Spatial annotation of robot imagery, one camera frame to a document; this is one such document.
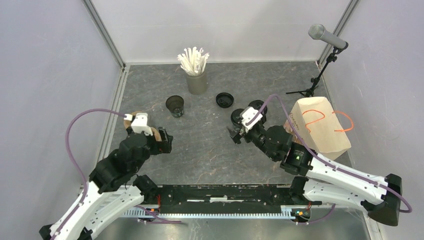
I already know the brown cardboard cup carrier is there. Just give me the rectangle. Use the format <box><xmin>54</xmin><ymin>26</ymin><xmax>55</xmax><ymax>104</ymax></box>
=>
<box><xmin>123</xmin><ymin>111</ymin><xmax>162</xmax><ymax>142</ymax></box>

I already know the black coffee cup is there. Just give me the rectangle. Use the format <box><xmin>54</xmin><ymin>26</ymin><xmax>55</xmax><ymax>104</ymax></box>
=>
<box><xmin>248</xmin><ymin>99</ymin><xmax>268</xmax><ymax>125</ymax></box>
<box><xmin>230</xmin><ymin>108</ymin><xmax>244</xmax><ymax>132</ymax></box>

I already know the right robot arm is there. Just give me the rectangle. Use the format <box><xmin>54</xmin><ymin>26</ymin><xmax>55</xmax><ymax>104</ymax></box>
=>
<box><xmin>228</xmin><ymin>124</ymin><xmax>402</xmax><ymax>227</ymax></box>

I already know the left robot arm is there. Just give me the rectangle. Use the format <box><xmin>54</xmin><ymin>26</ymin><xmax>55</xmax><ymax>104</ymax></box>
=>
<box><xmin>39</xmin><ymin>127</ymin><xmax>174</xmax><ymax>240</ymax></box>

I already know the brown paper takeout bag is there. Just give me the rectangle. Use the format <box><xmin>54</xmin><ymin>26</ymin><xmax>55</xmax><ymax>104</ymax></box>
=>
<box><xmin>289</xmin><ymin>96</ymin><xmax>355</xmax><ymax>160</ymax></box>

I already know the grey straw holder cup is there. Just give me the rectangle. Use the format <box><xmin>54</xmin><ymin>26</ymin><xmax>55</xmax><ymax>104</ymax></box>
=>
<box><xmin>185</xmin><ymin>71</ymin><xmax>208</xmax><ymax>95</ymax></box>

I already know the black microphone stand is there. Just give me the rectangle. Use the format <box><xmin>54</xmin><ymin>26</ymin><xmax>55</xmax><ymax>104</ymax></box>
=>
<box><xmin>285</xmin><ymin>46</ymin><xmax>343</xmax><ymax>98</ymax></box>

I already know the white wrapped straws bundle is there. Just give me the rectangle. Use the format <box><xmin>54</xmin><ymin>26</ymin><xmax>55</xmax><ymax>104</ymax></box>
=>
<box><xmin>176</xmin><ymin>46</ymin><xmax>210</xmax><ymax>77</ymax></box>

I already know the grey microphone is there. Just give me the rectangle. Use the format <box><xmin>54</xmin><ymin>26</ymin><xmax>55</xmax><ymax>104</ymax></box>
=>
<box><xmin>308</xmin><ymin>24</ymin><xmax>349</xmax><ymax>50</ymax></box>

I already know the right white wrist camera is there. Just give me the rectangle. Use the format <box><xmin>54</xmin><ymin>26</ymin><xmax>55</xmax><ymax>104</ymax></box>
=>
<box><xmin>240</xmin><ymin>106</ymin><xmax>264</xmax><ymax>133</ymax></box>

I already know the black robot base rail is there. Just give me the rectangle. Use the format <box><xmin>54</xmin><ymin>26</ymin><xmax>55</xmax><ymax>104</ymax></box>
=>
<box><xmin>135</xmin><ymin>184</ymin><xmax>322</xmax><ymax>219</ymax></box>

